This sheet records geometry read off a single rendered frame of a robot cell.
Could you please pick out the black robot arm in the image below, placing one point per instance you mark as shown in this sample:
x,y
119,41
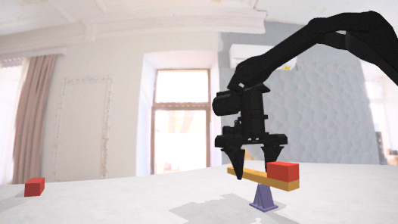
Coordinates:
x,y
368,36

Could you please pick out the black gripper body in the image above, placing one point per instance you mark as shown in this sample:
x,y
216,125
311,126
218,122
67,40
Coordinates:
x,y
252,126

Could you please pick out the red block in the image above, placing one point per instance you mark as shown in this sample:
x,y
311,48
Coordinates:
x,y
34,187

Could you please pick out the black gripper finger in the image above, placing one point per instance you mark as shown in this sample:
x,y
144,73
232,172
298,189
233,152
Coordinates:
x,y
271,154
237,159

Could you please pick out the purple wedge stand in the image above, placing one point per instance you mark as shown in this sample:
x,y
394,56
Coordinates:
x,y
263,199

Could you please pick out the orange bar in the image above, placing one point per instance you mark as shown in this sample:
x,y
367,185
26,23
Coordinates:
x,y
280,175

